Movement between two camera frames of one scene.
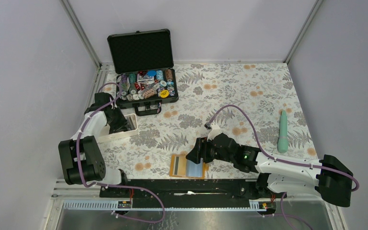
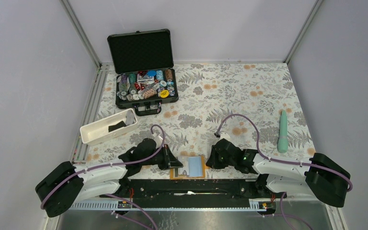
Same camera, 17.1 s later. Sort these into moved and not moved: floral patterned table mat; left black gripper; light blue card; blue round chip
Moved: left black gripper
Not moved: blue round chip; light blue card; floral patterned table mat
